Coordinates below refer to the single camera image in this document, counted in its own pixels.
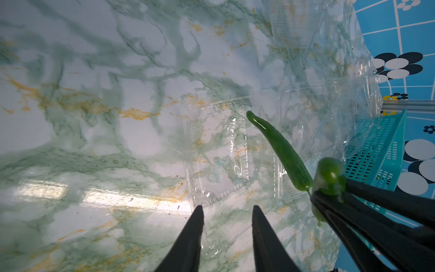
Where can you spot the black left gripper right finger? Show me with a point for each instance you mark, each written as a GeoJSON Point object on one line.
{"type": "Point", "coordinates": [269, 253]}

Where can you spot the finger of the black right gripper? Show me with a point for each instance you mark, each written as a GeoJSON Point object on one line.
{"type": "Point", "coordinates": [408, 249]}
{"type": "Point", "coordinates": [418, 209]}

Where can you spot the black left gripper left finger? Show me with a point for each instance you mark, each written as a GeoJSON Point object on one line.
{"type": "Point", "coordinates": [185, 253]}

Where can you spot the green pepper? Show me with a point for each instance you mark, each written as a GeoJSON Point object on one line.
{"type": "Point", "coordinates": [330, 178]}

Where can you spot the green peppers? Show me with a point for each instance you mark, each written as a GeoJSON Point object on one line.
{"type": "Point", "coordinates": [291, 161]}

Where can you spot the clear clamshell container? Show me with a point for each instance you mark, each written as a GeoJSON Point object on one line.
{"type": "Point", "coordinates": [262, 147]}

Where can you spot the teal plastic basket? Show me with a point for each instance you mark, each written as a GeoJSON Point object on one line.
{"type": "Point", "coordinates": [375, 152]}

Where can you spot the aluminium corner post right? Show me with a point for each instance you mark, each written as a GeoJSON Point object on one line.
{"type": "Point", "coordinates": [418, 106]}

